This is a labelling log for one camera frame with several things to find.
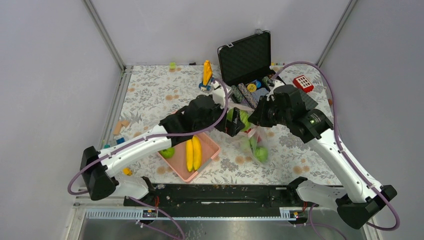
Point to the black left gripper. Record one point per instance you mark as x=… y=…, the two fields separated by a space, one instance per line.
x=232 y=128

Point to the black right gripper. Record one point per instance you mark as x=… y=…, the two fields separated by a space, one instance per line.
x=257 y=117

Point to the clear zip top bag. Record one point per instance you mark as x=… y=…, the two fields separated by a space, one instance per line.
x=241 y=136

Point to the dark green watermelon ball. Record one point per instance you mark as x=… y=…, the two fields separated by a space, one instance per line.
x=250 y=144

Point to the light green round fruit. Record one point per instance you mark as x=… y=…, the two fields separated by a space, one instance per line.
x=261 y=154

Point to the green cabbage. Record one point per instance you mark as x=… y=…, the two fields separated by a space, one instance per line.
x=243 y=116

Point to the red apple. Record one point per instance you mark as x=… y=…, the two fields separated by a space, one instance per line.
x=254 y=134

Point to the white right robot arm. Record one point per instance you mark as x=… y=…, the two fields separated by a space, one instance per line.
x=362 y=196

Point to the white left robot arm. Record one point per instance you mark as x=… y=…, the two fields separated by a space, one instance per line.
x=101 y=170

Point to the yellow banana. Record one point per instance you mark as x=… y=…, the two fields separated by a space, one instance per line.
x=193 y=150

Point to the yellow toy block vehicle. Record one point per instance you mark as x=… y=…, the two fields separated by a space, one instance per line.
x=207 y=77

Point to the black poker chip case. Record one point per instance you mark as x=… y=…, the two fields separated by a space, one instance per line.
x=245 y=66

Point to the grey studded building plate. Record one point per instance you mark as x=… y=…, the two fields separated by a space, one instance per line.
x=309 y=102

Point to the red toy block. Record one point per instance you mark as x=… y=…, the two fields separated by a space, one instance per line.
x=303 y=83

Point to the pink plastic basket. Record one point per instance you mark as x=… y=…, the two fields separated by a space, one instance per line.
x=210 y=150

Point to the green pepper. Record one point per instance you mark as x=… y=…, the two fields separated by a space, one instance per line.
x=167 y=153

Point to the tan wooden block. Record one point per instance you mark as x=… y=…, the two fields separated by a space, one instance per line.
x=119 y=126

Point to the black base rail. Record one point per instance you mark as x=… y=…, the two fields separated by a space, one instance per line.
x=220 y=200

